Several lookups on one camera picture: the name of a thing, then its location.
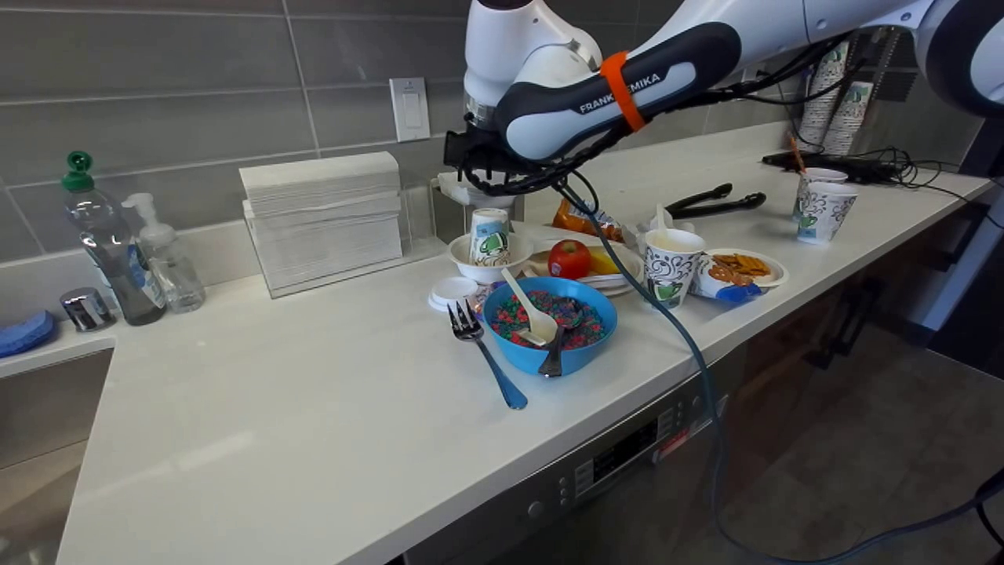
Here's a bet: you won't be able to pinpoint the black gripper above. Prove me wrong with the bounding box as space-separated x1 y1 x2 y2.
441 123 528 195

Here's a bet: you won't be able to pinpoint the metal tissue dispenser box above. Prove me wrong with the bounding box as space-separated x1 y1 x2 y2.
429 186 528 246

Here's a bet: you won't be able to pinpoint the white plate with fruit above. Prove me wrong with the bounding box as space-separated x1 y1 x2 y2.
517 246 643 301

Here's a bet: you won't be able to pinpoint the white plate with orange food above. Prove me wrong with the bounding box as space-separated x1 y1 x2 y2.
693 246 790 306

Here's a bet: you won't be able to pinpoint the small printed paper cup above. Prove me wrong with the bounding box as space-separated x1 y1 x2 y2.
468 204 515 265

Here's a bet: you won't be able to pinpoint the small white bowl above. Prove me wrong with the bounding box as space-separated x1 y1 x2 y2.
445 230 535 289

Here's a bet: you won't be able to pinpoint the orange snack packet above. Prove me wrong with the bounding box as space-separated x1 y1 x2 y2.
551 199 629 246

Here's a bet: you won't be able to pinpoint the white rack box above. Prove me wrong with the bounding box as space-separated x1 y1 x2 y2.
236 146 407 301

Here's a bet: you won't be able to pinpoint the white plastic spoon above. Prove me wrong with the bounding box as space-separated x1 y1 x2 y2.
500 265 562 351

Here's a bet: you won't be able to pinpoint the crumpled white napkin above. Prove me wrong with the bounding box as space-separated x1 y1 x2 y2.
643 201 680 235

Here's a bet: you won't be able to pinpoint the blue bowl with cereal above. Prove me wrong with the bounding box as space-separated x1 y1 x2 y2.
480 274 621 379

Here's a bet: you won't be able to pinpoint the black kitchen tongs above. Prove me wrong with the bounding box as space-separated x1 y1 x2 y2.
663 179 768 223

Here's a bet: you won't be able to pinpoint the blue snack bag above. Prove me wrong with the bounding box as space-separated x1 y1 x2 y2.
714 280 768 313

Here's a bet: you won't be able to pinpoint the clear soap pump bottle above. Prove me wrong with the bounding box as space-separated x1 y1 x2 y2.
122 191 212 318

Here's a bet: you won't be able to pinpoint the stack of paper cups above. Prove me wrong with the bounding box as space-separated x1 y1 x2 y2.
822 78 880 159
798 45 853 152

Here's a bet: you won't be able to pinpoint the built-in dishwasher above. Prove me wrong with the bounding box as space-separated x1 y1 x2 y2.
402 358 741 565

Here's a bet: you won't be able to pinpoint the black elongated device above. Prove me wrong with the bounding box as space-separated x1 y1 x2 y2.
759 146 917 187

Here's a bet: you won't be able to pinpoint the clear bottle green cap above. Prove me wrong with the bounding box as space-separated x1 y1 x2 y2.
58 146 170 331

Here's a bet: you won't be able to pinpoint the small metal object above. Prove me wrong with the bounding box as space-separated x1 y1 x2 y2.
58 284 121 337

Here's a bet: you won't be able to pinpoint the blue sponge dish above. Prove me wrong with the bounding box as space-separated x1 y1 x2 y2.
0 306 62 361

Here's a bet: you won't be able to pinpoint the kitchen sink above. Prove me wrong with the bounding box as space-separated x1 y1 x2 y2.
0 348 121 565

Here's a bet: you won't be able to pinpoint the white wall switch plate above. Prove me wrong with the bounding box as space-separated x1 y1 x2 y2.
386 76 435 143

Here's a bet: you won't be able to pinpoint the blue handled fork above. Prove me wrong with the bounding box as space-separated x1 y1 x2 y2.
445 298 535 414

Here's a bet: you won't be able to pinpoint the long dark power cable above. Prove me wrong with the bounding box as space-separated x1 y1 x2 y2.
552 176 1004 565

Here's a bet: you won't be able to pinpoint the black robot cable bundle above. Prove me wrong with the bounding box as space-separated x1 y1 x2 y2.
457 33 873 218

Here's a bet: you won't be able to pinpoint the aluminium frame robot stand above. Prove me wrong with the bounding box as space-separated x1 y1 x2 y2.
908 191 1004 348

